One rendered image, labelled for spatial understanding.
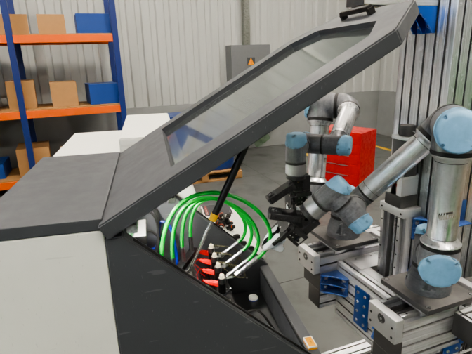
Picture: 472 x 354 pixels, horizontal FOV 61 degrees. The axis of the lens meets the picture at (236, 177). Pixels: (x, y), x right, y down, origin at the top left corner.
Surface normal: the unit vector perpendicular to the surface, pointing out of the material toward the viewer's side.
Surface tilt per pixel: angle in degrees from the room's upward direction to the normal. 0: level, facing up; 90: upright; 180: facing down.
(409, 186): 90
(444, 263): 98
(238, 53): 90
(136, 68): 90
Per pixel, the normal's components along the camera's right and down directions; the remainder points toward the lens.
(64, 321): 0.21, 0.27
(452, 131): -0.32, 0.15
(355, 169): -0.69, 0.22
